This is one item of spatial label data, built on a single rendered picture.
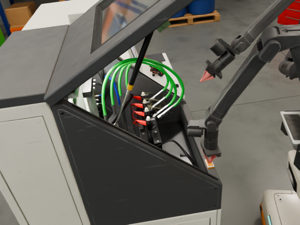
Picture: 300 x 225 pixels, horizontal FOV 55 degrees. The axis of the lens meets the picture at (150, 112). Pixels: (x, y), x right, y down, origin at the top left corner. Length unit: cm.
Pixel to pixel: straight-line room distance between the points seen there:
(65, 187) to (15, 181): 18
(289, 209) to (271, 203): 11
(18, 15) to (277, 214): 614
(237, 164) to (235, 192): 32
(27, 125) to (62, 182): 28
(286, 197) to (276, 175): 55
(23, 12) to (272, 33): 624
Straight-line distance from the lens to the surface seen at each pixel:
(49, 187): 120
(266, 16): 147
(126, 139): 103
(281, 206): 215
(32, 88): 98
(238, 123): 322
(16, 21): 702
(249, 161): 280
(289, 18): 560
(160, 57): 231
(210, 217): 144
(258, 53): 99
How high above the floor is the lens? 191
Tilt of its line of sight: 34 degrees down
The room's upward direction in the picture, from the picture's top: 7 degrees counter-clockwise
